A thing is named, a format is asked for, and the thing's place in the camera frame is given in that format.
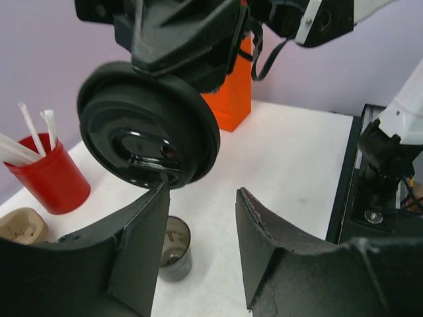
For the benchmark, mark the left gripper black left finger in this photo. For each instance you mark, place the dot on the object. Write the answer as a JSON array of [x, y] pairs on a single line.
[[108, 268]]

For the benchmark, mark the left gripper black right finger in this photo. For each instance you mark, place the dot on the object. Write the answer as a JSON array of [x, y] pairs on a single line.
[[289, 272]]

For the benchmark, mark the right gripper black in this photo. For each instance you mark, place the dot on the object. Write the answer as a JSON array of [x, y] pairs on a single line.
[[196, 41]]

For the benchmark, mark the dark coffee cup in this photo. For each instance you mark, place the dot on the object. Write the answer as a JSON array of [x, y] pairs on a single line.
[[176, 256]]

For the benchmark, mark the black cup lid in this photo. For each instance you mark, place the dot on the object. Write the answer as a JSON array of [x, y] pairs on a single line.
[[144, 130]]

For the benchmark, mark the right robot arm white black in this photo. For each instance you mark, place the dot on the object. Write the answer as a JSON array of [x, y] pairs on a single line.
[[344, 56]]

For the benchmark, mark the orange paper bag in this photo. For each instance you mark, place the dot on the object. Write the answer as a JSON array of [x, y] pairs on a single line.
[[231, 104]]

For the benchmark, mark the brown cardboard cup carrier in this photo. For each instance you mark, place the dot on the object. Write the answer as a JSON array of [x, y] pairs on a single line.
[[24, 226]]

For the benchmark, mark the red straw holder cup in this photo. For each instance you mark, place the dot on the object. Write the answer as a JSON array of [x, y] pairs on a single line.
[[54, 180]]

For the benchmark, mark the wrapped white straw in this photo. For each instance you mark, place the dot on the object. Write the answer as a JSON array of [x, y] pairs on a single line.
[[16, 154], [49, 118], [32, 129]]

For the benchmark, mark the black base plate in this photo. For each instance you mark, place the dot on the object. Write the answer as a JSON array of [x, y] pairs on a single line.
[[375, 195]]

